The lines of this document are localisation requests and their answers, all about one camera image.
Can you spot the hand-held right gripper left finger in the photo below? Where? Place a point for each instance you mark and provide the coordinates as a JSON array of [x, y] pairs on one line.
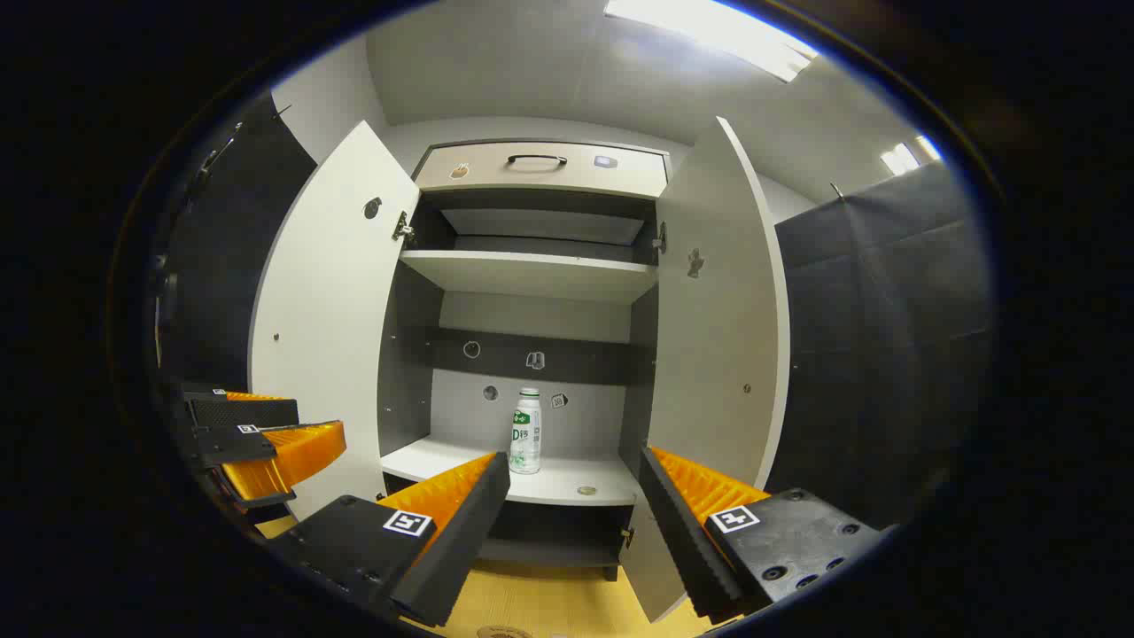
[[461, 532]]

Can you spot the beige cabinet drawer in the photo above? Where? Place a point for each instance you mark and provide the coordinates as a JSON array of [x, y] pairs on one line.
[[532, 180]]

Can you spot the long ceiling light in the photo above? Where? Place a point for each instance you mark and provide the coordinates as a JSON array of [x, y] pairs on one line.
[[709, 31]]

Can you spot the white cabinet door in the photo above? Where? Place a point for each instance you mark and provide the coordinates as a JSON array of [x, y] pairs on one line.
[[328, 310], [718, 337]]

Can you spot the white bottle green label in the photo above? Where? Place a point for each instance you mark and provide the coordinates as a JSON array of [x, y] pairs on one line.
[[525, 439]]

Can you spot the black backdrop cloth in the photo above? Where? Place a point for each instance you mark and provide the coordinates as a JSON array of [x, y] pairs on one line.
[[230, 266], [886, 337]]

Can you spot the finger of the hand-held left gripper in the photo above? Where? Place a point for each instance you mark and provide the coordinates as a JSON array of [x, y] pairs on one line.
[[248, 412], [235, 443]]

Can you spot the grey white cabinet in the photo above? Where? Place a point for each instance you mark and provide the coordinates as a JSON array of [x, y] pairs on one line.
[[532, 275]]

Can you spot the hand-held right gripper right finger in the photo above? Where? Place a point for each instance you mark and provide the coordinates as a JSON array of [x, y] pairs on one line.
[[682, 532]]

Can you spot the small ceiling light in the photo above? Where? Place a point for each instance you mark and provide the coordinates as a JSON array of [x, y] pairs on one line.
[[908, 155]]

